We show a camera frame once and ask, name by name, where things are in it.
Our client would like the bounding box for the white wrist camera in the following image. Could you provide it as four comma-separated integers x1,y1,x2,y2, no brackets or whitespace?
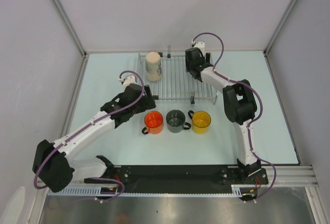
191,41,205,56
119,74,138,88

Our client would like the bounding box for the right aluminium frame post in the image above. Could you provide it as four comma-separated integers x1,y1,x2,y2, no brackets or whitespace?
263,0,299,56

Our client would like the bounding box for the beige patterned cup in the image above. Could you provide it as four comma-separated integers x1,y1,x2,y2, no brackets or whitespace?
145,52,162,82

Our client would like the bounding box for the aluminium frame post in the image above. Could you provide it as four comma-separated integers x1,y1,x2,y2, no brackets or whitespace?
263,0,299,56
50,0,87,57

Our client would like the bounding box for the right grey cable duct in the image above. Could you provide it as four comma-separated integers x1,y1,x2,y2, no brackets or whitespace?
232,185,261,197

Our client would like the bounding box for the left grey cable duct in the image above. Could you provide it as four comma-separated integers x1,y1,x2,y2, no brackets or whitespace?
48,185,120,197

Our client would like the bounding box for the grey cable duct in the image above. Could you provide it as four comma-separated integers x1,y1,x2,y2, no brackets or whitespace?
48,185,120,197
232,185,261,197

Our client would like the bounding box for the orange cup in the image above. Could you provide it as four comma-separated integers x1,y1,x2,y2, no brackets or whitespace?
141,111,163,135

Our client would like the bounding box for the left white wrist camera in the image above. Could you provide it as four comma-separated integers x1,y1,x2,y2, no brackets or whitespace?
119,74,138,88

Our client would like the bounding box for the metal wire dish rack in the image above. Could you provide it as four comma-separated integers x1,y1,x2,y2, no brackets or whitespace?
136,45,218,104

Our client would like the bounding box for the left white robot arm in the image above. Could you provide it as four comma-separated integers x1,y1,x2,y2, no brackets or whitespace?
32,83,156,193

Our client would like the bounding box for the grey cup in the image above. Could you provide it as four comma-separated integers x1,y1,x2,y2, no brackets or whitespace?
166,109,191,133

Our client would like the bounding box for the left aluminium frame post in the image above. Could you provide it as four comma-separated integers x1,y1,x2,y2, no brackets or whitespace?
50,0,87,57

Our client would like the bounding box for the yellow cup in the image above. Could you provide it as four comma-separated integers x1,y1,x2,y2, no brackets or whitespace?
188,110,211,134

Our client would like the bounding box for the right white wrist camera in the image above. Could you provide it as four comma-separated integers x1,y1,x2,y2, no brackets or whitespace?
191,41,205,56

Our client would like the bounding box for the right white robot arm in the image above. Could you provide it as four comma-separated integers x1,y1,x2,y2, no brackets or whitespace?
185,47,261,183

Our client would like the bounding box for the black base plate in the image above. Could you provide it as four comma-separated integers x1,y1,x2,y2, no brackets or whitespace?
101,165,269,194

